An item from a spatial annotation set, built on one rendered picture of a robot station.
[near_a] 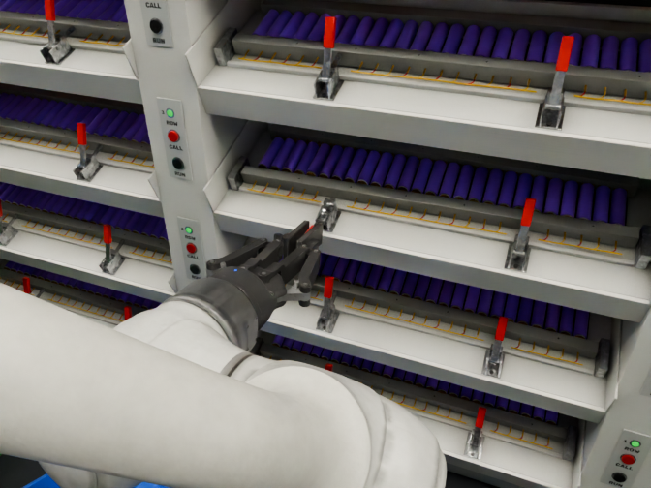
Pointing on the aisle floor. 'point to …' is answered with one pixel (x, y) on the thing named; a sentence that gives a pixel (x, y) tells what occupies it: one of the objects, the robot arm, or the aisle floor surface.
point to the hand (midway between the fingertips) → (302, 240)
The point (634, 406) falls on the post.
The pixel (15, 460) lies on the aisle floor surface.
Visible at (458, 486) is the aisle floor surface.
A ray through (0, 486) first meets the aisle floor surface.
